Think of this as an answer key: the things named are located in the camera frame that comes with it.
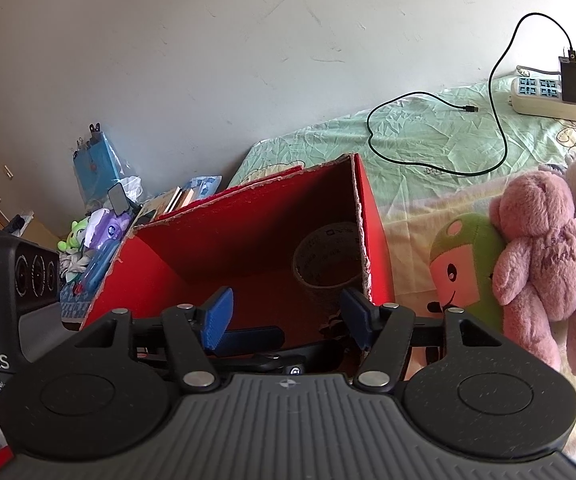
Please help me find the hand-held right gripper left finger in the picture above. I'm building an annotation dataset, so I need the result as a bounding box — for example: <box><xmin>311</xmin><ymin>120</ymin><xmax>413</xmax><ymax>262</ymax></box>
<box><xmin>70</xmin><ymin>286</ymin><xmax>236</xmax><ymax>394</ymax></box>

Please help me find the pink teddy bear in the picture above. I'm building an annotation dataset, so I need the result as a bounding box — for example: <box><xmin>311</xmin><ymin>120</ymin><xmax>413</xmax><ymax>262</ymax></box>
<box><xmin>488</xmin><ymin>169</ymin><xmax>576</xmax><ymax>378</ymax></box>

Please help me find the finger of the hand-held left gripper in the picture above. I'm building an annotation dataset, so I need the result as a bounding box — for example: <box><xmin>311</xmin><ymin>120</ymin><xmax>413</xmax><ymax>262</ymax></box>
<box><xmin>240</xmin><ymin>344</ymin><xmax>319</xmax><ymax>377</ymax></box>
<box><xmin>215</xmin><ymin>326</ymin><xmax>285</xmax><ymax>353</ymax></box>

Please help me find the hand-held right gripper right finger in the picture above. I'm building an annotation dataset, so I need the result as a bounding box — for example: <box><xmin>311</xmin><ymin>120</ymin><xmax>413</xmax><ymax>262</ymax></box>
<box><xmin>339</xmin><ymin>287</ymin><xmax>505</xmax><ymax>395</ymax></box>

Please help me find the beige cover book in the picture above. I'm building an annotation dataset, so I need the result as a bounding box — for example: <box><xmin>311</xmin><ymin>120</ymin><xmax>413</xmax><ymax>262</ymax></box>
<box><xmin>140</xmin><ymin>187</ymin><xmax>183</xmax><ymax>222</ymax></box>

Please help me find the blue patterned cloth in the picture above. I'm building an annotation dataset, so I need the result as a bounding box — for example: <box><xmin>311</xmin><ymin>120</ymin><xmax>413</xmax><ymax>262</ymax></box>
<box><xmin>60</xmin><ymin>175</ymin><xmax>223</xmax><ymax>323</ymax></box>

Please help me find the small white plush figure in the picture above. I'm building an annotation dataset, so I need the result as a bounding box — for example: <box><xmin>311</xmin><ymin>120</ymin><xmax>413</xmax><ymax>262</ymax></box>
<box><xmin>60</xmin><ymin>252</ymin><xmax>88</xmax><ymax>281</ymax></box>

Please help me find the small green plush toy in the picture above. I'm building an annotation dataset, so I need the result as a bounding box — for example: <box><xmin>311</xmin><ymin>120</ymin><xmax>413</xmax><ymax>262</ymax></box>
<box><xmin>58</xmin><ymin>217</ymin><xmax>91</xmax><ymax>253</ymax></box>

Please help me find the black cable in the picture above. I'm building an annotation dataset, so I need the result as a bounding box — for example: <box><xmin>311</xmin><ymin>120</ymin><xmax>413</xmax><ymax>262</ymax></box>
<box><xmin>367</xmin><ymin>12</ymin><xmax>576</xmax><ymax>178</ymax></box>

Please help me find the black charger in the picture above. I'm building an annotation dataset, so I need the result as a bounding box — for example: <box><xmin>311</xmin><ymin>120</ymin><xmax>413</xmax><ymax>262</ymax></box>
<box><xmin>558</xmin><ymin>47</ymin><xmax>576</xmax><ymax>103</ymax></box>

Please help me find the red cardboard box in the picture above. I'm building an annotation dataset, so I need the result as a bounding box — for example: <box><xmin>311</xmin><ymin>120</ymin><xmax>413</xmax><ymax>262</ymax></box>
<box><xmin>78</xmin><ymin>152</ymin><xmax>396</xmax><ymax>376</ymax></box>

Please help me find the green printed bed sheet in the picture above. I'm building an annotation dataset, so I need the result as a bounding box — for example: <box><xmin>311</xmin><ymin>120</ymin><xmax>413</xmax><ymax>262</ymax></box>
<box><xmin>228</xmin><ymin>80</ymin><xmax>576</xmax><ymax>476</ymax></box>

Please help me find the white power strip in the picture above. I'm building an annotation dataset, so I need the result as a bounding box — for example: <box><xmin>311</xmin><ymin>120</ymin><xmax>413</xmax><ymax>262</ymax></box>
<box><xmin>510</xmin><ymin>64</ymin><xmax>576</xmax><ymax>123</ymax></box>

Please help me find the small dark square device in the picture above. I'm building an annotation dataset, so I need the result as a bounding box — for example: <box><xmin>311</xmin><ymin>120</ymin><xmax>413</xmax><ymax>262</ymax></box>
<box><xmin>108</xmin><ymin>184</ymin><xmax>131</xmax><ymax>214</ymax></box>

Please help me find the purple tissue packet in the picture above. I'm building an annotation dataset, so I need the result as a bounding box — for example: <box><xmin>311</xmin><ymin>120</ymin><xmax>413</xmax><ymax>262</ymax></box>
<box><xmin>85</xmin><ymin>208</ymin><xmax>133</xmax><ymax>251</ymax></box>

